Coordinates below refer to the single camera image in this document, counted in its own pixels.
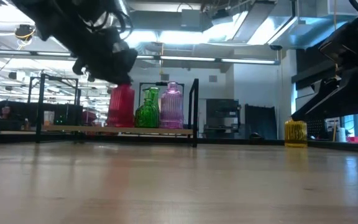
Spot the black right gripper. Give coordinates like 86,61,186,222
290,0,358,123

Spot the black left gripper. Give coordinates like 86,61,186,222
71,40,139,85

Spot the red glass vase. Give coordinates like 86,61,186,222
106,82,135,128

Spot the yellow ribbed glass vase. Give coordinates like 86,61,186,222
283,119,308,148

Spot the purple glass vase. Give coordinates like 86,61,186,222
159,81,185,129

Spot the white paper roll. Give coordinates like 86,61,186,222
336,126,347,142

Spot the black pegboard crate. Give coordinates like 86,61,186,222
306,119,334,140

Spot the dark red background object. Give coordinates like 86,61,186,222
81,110,99,127

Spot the black equipment rack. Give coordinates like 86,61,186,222
23,102,83,127

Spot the white and orange box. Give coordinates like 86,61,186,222
44,111,55,126

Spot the dark fabric panel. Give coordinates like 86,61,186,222
244,104,278,140

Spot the black round ceiling device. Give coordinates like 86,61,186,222
14,24,36,41

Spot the long fluorescent light strip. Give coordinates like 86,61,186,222
0,49,281,65

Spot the person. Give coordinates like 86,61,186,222
0,105,14,123

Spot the black cabinet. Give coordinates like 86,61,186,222
206,98,241,139

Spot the wooden shelf with black frame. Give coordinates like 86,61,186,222
35,73,200,148

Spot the silver rectangular air duct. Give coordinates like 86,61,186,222
247,15,329,50

